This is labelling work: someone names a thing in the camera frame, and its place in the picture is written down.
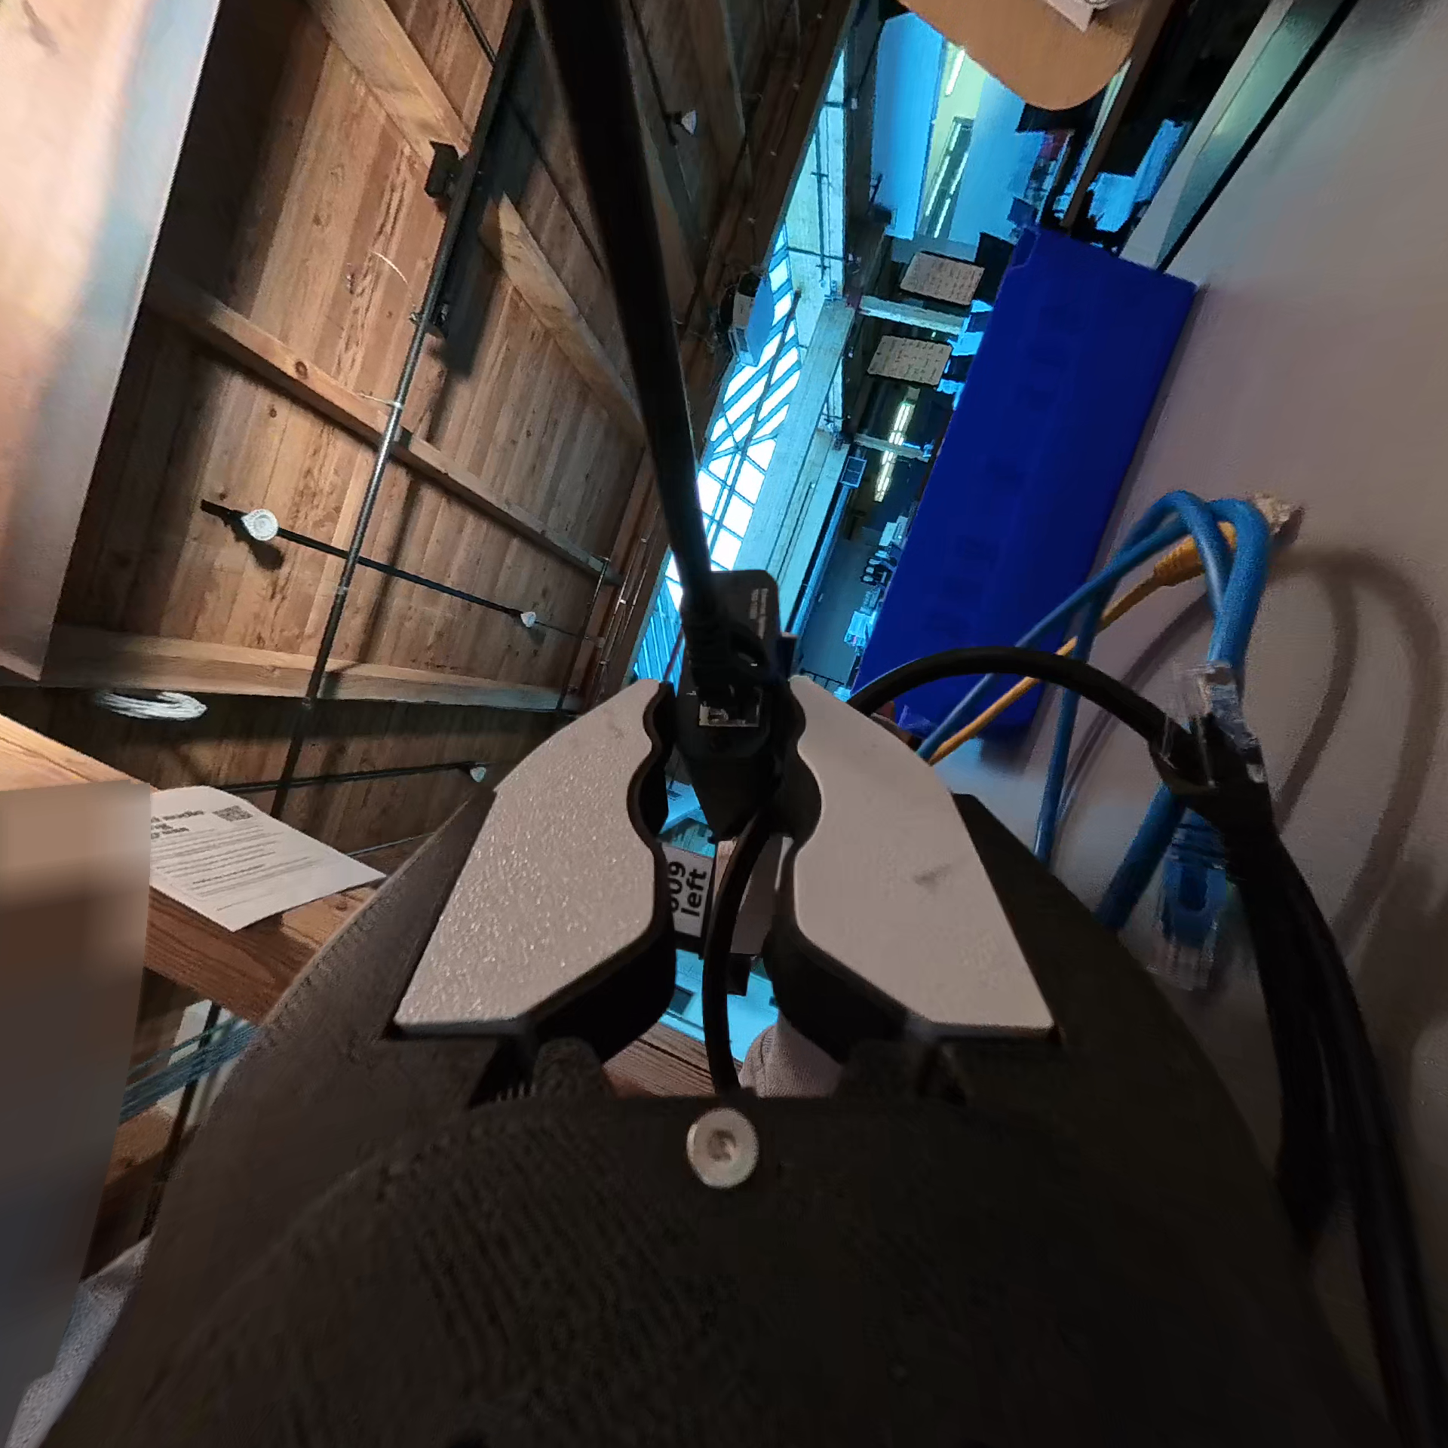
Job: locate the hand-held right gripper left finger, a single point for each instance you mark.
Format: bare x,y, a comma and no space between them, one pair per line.
543,882

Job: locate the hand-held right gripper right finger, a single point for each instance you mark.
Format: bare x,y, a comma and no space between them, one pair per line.
905,893

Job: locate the black network splitter box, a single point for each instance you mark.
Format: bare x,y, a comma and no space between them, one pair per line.
730,779

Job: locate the grey desk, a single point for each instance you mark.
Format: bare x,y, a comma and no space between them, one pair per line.
1300,339

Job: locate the white paper sheet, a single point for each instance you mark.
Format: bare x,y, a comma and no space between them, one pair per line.
249,859

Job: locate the large grid window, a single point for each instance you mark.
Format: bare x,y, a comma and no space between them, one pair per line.
734,475

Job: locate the blue plastic bin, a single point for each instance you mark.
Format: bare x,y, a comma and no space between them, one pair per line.
1018,452

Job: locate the small tan board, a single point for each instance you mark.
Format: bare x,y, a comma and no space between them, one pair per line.
941,277
911,357

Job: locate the person's grey sweater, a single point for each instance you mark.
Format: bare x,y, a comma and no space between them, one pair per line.
45,1380

